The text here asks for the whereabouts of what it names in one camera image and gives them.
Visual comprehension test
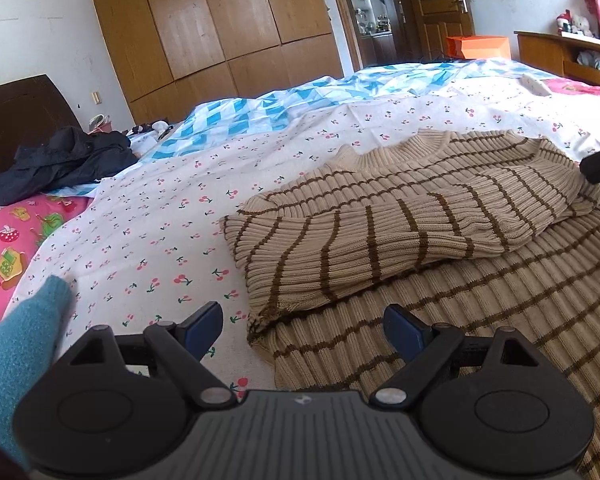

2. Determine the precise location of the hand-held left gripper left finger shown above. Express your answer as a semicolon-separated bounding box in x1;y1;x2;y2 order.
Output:
59;301;239;407

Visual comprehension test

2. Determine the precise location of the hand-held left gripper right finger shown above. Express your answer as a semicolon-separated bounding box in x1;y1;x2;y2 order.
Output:
370;304;549;408

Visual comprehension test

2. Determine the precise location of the beige brown striped knit sweater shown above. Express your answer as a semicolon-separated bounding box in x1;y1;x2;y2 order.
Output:
220;129;600;480

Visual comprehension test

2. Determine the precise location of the wooden shelf cabinet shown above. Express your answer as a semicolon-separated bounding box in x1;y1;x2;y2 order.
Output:
514;30;600;91

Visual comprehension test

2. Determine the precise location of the white cherry print bed sheet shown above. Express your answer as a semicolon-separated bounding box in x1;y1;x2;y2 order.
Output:
0;57;600;401

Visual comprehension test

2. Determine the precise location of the orange box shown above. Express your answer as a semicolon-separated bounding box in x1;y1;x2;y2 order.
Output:
445;35;512;61

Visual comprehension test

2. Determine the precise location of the teal knit garment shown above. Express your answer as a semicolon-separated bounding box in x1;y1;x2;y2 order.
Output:
0;275;74;461

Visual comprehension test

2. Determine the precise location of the pink printed bed sheet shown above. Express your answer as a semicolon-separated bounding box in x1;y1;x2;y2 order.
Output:
0;77;600;328

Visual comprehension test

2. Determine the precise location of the wooden door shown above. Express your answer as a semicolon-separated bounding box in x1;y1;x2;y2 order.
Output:
405;0;476;61

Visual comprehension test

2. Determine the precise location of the blue white patterned quilt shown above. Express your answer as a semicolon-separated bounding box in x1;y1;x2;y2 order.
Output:
75;57;541;198

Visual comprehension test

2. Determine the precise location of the dark jacket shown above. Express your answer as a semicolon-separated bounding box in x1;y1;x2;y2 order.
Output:
0;126;141;211

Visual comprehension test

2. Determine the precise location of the dark wooden headboard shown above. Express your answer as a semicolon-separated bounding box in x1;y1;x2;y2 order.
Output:
0;74;83;216

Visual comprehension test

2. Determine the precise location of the wooden wardrobe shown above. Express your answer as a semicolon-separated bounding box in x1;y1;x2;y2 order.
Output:
84;0;346;126

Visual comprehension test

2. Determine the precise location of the wooden door frame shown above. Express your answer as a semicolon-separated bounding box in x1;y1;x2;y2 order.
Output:
324;0;365;73

